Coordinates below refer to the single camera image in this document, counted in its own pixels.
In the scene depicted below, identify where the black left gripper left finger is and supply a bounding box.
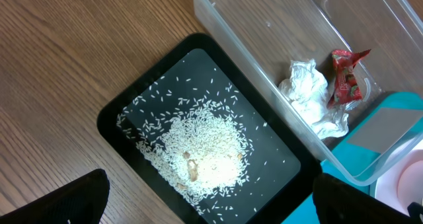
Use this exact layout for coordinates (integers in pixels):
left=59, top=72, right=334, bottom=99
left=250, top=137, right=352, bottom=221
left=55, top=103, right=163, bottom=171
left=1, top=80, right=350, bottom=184
left=1, top=168, right=110, bottom=224

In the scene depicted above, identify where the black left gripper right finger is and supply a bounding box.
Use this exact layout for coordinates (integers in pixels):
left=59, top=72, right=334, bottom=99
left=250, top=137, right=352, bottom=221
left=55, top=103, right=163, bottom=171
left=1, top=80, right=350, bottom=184
left=313, top=173, right=422, bottom=224

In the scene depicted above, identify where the pink shallow bowl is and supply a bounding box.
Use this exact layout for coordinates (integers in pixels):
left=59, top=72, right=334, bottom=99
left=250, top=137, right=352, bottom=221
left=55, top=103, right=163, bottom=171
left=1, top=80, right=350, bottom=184
left=397, top=161, right=422, bottom=209

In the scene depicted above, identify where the red snack wrapper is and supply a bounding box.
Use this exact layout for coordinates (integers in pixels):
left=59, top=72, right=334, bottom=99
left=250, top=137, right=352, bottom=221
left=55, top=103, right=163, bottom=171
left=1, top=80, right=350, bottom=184
left=327, top=50, right=371, bottom=108

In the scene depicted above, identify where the white napkin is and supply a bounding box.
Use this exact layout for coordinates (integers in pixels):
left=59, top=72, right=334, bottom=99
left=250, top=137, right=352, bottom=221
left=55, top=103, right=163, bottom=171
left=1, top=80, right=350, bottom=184
left=279, top=59, right=348, bottom=139

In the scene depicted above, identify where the pile of rice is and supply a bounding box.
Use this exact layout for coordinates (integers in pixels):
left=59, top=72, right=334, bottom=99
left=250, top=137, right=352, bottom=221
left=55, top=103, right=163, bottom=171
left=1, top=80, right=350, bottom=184
left=115, top=67, right=287, bottom=220

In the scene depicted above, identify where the white round plate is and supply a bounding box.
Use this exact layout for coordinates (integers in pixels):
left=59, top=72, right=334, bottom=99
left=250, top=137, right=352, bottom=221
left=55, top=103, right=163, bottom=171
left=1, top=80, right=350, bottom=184
left=370, top=147, right=422, bottom=215

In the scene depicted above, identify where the teal serving tray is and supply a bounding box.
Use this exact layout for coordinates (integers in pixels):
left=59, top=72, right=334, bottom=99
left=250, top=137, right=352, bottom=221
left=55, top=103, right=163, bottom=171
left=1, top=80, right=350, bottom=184
left=280, top=91, right=423, bottom=224

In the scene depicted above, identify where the black rectangular tray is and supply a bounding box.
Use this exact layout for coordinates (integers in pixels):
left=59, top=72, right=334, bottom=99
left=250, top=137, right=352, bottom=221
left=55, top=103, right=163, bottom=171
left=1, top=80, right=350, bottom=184
left=97, top=34, right=321, bottom=223

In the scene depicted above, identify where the clear plastic storage bin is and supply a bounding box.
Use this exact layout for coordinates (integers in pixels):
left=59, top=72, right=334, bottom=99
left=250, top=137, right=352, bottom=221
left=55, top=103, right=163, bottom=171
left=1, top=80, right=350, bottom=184
left=193, top=0, right=422, bottom=186

